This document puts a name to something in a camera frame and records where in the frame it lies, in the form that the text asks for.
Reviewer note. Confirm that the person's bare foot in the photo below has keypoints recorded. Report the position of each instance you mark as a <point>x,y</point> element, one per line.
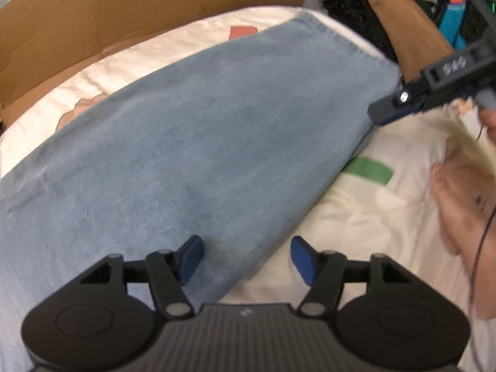
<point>465,209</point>

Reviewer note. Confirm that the brown cushion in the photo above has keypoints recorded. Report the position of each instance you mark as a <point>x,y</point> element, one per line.
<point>403,23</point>

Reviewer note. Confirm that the brown cardboard sheet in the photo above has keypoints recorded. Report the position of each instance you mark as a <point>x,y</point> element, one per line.
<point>116,19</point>

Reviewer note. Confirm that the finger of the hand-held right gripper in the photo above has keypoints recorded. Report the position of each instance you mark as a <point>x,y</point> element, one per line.
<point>391,108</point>

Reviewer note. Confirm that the black knit cloth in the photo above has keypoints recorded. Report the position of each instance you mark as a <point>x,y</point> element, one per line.
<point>352,11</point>

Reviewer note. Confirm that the cream bear print bedsheet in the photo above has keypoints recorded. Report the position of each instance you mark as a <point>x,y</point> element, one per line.
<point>368,221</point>

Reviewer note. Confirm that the light blue denim pants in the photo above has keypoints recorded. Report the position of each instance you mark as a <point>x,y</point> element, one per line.
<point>193,143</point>

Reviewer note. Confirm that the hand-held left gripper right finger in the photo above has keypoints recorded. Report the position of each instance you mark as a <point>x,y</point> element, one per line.
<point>304,257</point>

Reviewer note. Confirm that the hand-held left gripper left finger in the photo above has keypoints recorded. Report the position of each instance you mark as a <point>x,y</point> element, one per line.
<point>192,257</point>

